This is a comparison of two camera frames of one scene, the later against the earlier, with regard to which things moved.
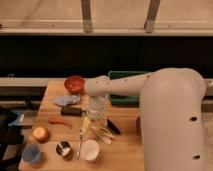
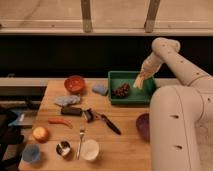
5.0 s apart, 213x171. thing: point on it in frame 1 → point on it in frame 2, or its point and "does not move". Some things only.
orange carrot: [54, 120] does not move
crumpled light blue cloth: [67, 100] does not move
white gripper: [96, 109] → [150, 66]
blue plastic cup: [31, 153] does not move
